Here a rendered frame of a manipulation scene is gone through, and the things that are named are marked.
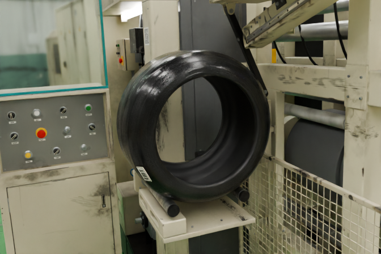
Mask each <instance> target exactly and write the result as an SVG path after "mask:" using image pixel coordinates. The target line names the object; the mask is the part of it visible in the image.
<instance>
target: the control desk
mask: <svg viewBox="0 0 381 254"><path fill-rule="evenodd" d="M114 159H115V154H114V146H113V132H112V118H111V104H110V97H109V89H108V88H98V89H90V90H76V91H62V92H48V93H40V94H26V95H12V96H0V208H1V216H2V224H3V232H4V237H5V245H6V252H7V254H122V246H121V232H120V219H119V211H118V197H117V183H116V169H115V160H114Z"/></svg>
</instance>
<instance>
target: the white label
mask: <svg viewBox="0 0 381 254"><path fill-rule="evenodd" d="M136 168H137V170H138V171H139V172H140V174H141V175H142V177H143V179H144V180H145V181H151V179H150V178H149V176H148V174H147V173H146V171H145V169H144V168H143V167H136Z"/></svg>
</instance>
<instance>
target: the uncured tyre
mask: <svg viewBox="0 0 381 254"><path fill-rule="evenodd" d="M200 77H203V78H204V79H206V80H207V81H208V82H209V83H210V84H211V85H212V86H213V87H214V89H215V90H216V92H217V94H218V96H219V99H220V101H221V106H222V122H221V127H220V130H219V133H218V135H217V137H216V139H215V140H214V142H213V143H212V145H211V146H210V147H209V148H208V149H207V150H206V151H205V152H204V153H202V154H201V155H200V156H198V157H196V158H194V159H192V160H189V161H186V162H178V163H174V162H166V161H163V160H161V159H160V156H159V153H158V149H157V146H156V125H157V122H158V118H159V115H160V112H161V110H162V108H163V106H164V105H165V103H166V101H167V100H168V98H169V97H170V96H171V95H172V94H173V93H174V92H175V91H176V90H177V89H178V88H179V87H181V86H182V85H184V84H185V83H187V82H189V81H191V80H193V79H196V78H200ZM116 125H117V136H118V141H119V144H120V147H121V149H122V152H123V154H124V156H125V157H126V160H127V161H128V162H129V164H130V165H131V166H132V167H133V169H134V170H135V172H136V173H137V174H138V176H139V177H140V178H141V179H142V181H143V182H144V183H145V184H146V185H147V186H148V187H150V188H151V189H152V190H154V191H155V192H157V193H158V194H160V195H162V196H164V197H167V198H169V199H172V200H175V201H180V202H186V203H202V202H208V201H212V200H216V199H218V198H221V197H223V196H225V195H227V194H229V193H231V192H232V191H234V190H235V189H236V188H238V187H239V186H241V185H242V184H243V183H244V182H245V181H246V180H247V179H248V178H249V177H250V176H251V174H252V173H253V172H254V170H255V169H256V167H257V166H258V164H259V163H260V160H261V158H262V157H263V155H264V152H265V149H266V146H267V143H268V139H269V133H270V110H269V104H268V100H267V98H266V94H265V92H264V90H263V88H262V86H261V84H260V82H259V81H258V79H257V78H256V77H255V75H254V74H253V73H252V72H251V71H250V70H249V69H248V68H247V67H246V66H244V65H243V64H242V63H241V62H239V61H238V60H236V59H234V58H233V57H231V56H228V55H226V54H224V53H221V52H216V51H213V50H177V51H173V52H169V53H165V54H163V55H161V56H158V57H156V58H154V59H153V60H151V61H149V62H148V63H147V64H145V65H144V66H143V67H141V68H140V69H139V70H138V71H137V72H136V73H135V75H134V76H133V77H132V79H131V80H130V81H129V83H128V85H127V86H126V88H125V90H124V92H123V94H122V97H121V99H120V103H119V106H118V111H117V122H116ZM136 167H143V168H144V169H145V171H146V173H147V174H148V176H149V178H150V179H151V181H145V180H144V179H143V177H142V175H141V174H140V172H139V171H138V170H137V168H136Z"/></svg>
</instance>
